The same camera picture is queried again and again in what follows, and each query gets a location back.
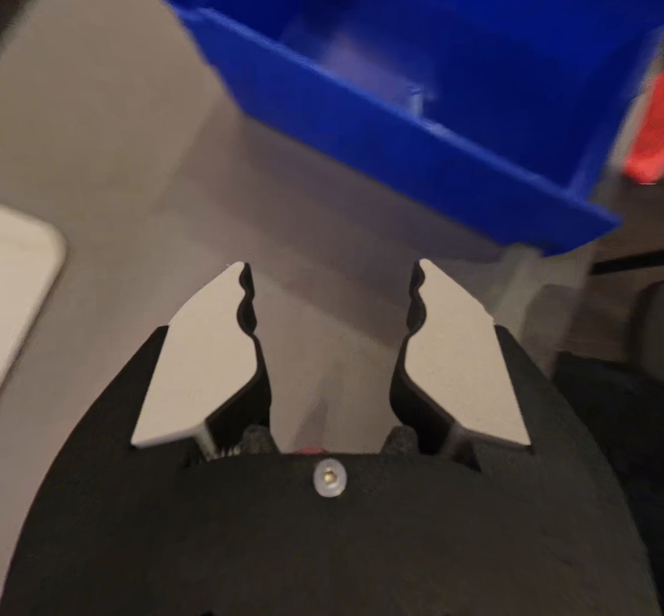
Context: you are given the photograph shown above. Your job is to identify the red bag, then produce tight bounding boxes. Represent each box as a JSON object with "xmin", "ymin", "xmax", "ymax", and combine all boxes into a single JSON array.
[{"xmin": 622, "ymin": 73, "xmax": 664, "ymax": 185}]

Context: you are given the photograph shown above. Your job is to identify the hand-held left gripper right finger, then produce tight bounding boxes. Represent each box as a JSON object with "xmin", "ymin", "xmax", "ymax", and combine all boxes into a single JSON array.
[{"xmin": 389, "ymin": 259, "xmax": 532, "ymax": 458}]

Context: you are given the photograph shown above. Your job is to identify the blue plastic bin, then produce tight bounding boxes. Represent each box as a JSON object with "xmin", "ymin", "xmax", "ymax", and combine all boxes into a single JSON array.
[{"xmin": 148, "ymin": 0, "xmax": 664, "ymax": 257}]

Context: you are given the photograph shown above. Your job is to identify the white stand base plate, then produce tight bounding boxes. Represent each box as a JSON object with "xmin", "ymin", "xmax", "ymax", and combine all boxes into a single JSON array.
[{"xmin": 0, "ymin": 206, "xmax": 68, "ymax": 386}]

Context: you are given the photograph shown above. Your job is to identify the person's dark clothing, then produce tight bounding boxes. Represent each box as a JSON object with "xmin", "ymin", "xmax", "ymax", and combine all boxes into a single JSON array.
[{"xmin": 552, "ymin": 279, "xmax": 664, "ymax": 616}]

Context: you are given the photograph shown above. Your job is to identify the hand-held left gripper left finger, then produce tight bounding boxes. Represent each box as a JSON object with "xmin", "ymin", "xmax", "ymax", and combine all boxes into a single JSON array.
[{"xmin": 131, "ymin": 262, "xmax": 273, "ymax": 457}]

